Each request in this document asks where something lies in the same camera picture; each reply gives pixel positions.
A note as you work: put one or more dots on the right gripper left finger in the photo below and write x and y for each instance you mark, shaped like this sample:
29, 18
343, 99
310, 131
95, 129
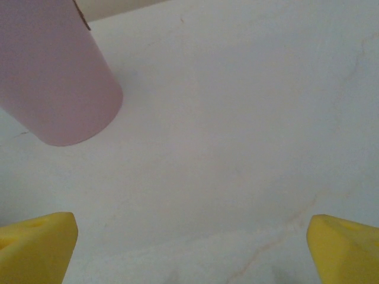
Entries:
32, 251

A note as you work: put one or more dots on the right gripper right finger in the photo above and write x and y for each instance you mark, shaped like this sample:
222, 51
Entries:
346, 251

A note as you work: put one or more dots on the pink straw holder cup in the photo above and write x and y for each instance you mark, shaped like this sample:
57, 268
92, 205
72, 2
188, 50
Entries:
53, 74

